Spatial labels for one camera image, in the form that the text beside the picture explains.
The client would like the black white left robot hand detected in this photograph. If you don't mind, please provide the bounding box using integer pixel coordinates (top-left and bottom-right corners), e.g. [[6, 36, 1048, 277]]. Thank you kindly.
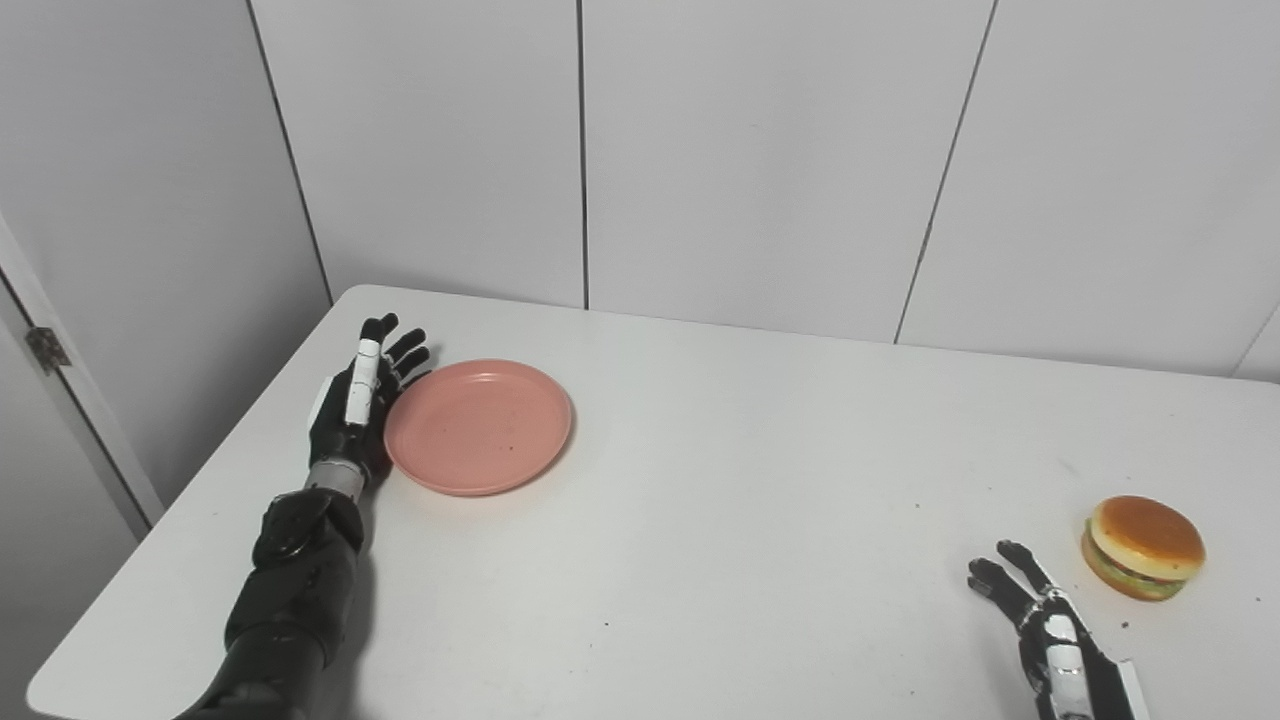
[[307, 313, 433, 491]]

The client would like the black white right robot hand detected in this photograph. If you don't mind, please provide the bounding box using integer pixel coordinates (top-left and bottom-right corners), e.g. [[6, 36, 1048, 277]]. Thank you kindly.
[[967, 540, 1151, 720]]

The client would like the metal door hinge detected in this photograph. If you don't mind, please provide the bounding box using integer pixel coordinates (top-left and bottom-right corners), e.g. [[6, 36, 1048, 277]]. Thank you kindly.
[[25, 327, 71, 373]]

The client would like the toy hamburger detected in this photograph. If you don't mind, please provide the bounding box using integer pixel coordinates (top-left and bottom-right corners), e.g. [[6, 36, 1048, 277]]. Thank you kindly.
[[1081, 495, 1206, 602]]

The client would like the pink plastic plate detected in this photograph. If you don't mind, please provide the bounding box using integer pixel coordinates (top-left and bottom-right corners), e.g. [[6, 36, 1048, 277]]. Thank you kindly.
[[383, 359, 574, 497]]

